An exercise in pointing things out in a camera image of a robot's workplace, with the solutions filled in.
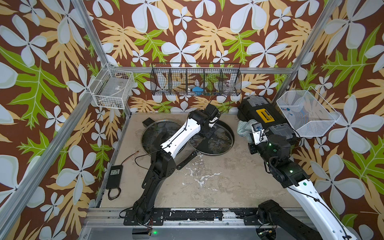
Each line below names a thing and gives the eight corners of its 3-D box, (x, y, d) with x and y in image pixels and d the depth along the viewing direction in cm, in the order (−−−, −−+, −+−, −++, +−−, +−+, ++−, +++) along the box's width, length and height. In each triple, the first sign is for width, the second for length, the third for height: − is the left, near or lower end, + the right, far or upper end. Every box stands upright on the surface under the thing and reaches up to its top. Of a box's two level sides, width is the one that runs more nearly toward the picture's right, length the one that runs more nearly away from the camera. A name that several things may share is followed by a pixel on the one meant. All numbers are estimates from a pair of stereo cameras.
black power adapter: (107, 189, 85) (104, 187, 83) (112, 167, 93) (110, 165, 91) (119, 188, 86) (117, 186, 83) (123, 166, 94) (122, 164, 92)
